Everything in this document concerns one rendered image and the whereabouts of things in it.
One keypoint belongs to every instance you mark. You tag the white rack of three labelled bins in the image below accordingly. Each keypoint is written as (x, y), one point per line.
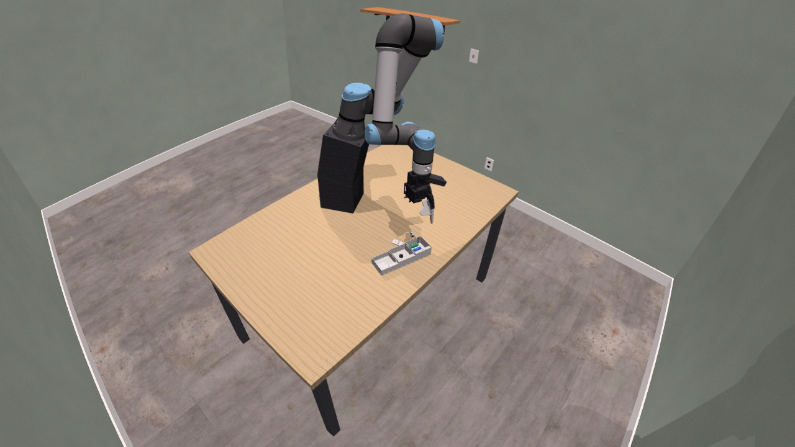
(390, 260)

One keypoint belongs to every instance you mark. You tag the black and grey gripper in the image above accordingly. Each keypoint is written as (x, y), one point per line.
(417, 189)

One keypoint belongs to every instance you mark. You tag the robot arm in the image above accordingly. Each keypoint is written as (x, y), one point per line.
(395, 65)

